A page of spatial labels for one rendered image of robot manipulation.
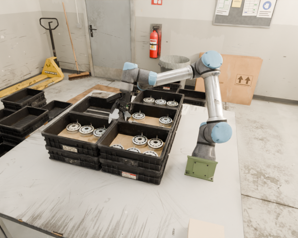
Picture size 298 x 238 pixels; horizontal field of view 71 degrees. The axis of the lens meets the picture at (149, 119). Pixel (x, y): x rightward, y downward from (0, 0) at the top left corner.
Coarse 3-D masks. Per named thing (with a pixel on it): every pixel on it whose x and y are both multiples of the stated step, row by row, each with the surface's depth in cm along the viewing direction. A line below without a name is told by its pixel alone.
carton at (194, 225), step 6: (192, 222) 99; (198, 222) 99; (204, 222) 99; (192, 228) 97; (198, 228) 97; (204, 228) 97; (210, 228) 97; (216, 228) 97; (222, 228) 97; (192, 234) 94; (198, 234) 94; (204, 234) 95; (210, 234) 95; (216, 234) 95; (222, 234) 95
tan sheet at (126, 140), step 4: (116, 136) 147; (120, 136) 148; (124, 136) 148; (128, 136) 148; (132, 136) 148; (116, 140) 144; (120, 140) 144; (124, 140) 144; (128, 140) 144; (148, 140) 145; (112, 144) 140; (124, 144) 140; (128, 144) 140; (164, 144) 141; (124, 148) 137; (140, 148) 137; (144, 148) 137; (148, 148) 137; (140, 152) 134; (156, 152) 134; (160, 152) 134
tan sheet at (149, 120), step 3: (132, 114) 175; (147, 117) 171; (150, 117) 171; (132, 120) 166; (144, 120) 167; (147, 120) 167; (150, 120) 167; (153, 120) 167; (156, 120) 167; (144, 123) 163; (147, 123) 163; (150, 123) 163; (153, 123) 163; (156, 123) 163
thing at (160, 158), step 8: (120, 120) 147; (112, 128) 139; (160, 128) 140; (104, 136) 130; (168, 136) 132; (120, 152) 120; (128, 152) 119; (136, 152) 118; (152, 160) 116; (160, 160) 115
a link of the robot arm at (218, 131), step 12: (204, 60) 118; (216, 60) 118; (204, 72) 120; (216, 72) 119; (204, 84) 123; (216, 84) 119; (216, 96) 118; (216, 108) 118; (216, 120) 116; (204, 132) 126; (216, 132) 114; (228, 132) 115
